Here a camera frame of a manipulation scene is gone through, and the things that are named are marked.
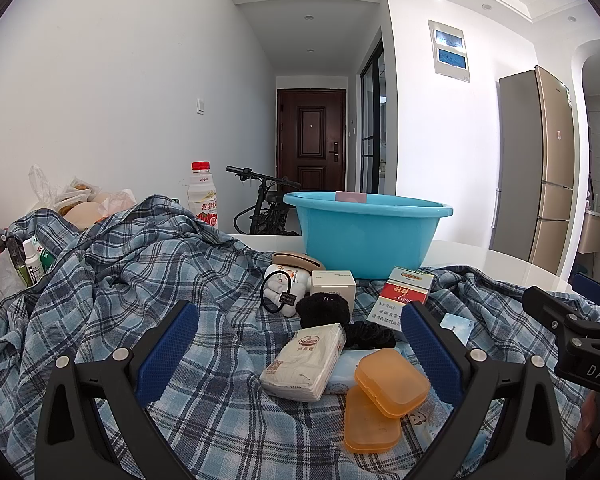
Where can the milk drink bottle red cap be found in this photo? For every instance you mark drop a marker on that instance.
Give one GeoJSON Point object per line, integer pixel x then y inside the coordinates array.
{"type": "Point", "coordinates": [203, 200]}

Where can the light blue wet wipes pack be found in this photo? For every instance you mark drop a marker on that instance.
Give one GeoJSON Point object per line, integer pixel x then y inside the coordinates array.
{"type": "Point", "coordinates": [345, 377]}
{"type": "Point", "coordinates": [430, 412]}

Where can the white astronaut figure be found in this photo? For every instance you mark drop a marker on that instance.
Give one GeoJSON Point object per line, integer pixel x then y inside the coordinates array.
{"type": "Point", "coordinates": [297, 285]}

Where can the white napkin packet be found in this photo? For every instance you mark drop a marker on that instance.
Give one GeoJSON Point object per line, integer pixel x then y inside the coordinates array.
{"type": "Point", "coordinates": [305, 360]}

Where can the blue plastic basin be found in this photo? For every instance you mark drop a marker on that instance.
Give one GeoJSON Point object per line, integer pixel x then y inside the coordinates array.
{"type": "Point", "coordinates": [365, 240]}

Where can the dark brown entrance door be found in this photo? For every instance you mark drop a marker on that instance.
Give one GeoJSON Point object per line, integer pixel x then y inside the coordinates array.
{"type": "Point", "coordinates": [310, 135]}

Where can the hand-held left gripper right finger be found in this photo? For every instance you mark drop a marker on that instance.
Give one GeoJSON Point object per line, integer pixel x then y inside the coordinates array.
{"type": "Point", "coordinates": [430, 350]}

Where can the black bicycle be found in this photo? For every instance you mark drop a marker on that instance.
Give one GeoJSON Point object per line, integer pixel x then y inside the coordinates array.
{"type": "Point", "coordinates": [265, 212]}

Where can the orange soap box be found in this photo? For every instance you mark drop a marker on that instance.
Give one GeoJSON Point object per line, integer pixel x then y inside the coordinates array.
{"type": "Point", "coordinates": [385, 390]}

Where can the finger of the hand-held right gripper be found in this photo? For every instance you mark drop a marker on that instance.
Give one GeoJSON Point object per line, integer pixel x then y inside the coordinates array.
{"type": "Point", "coordinates": [550, 305]}
{"type": "Point", "coordinates": [594, 287]}

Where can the blue plaid cloth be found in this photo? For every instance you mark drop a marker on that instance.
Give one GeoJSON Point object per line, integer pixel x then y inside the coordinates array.
{"type": "Point", "coordinates": [130, 285]}

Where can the red white cigarette carton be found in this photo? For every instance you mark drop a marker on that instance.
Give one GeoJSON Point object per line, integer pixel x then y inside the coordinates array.
{"type": "Point", "coordinates": [402, 300]}

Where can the white cardboard box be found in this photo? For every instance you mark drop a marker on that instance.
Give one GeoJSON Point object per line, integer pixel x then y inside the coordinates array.
{"type": "Point", "coordinates": [332, 285]}

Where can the white green tube bottle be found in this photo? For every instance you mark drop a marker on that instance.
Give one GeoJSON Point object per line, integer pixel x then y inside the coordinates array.
{"type": "Point", "coordinates": [31, 262]}

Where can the grey wall panel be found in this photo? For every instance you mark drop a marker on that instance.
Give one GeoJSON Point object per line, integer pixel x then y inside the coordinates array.
{"type": "Point", "coordinates": [450, 50]}

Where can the person's right hand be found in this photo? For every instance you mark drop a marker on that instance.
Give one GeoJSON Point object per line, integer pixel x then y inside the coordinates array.
{"type": "Point", "coordinates": [587, 425]}

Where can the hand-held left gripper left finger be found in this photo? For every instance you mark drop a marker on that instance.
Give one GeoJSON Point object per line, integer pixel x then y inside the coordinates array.
{"type": "Point", "coordinates": [167, 350]}

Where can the small light blue sachet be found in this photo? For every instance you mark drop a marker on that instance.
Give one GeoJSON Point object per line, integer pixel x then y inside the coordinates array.
{"type": "Point", "coordinates": [455, 327]}

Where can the beige case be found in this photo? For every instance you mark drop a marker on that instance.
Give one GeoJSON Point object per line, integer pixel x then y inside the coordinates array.
{"type": "Point", "coordinates": [295, 260]}

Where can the black framed glass door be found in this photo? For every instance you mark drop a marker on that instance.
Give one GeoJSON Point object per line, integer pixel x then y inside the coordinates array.
{"type": "Point", "coordinates": [375, 125]}

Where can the pink label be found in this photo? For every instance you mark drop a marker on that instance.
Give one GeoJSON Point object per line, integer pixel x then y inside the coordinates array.
{"type": "Point", "coordinates": [350, 197]}

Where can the white light switch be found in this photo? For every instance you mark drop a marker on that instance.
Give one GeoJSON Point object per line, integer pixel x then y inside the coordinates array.
{"type": "Point", "coordinates": [200, 106]}

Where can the black scrunchie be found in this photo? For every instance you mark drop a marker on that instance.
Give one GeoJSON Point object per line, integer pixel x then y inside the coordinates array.
{"type": "Point", "coordinates": [370, 335]}

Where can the plastic bag of bread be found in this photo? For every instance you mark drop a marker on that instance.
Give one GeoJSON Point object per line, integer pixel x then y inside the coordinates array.
{"type": "Point", "coordinates": [75, 197]}

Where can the gold refrigerator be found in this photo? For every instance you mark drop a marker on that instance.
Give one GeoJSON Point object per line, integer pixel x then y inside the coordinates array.
{"type": "Point", "coordinates": [545, 170]}

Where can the dark green bottle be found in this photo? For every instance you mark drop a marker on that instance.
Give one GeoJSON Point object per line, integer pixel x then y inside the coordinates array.
{"type": "Point", "coordinates": [15, 257]}

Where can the white sink cabinet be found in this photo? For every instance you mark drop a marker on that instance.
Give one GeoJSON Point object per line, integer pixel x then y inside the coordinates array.
{"type": "Point", "coordinates": [592, 232]}

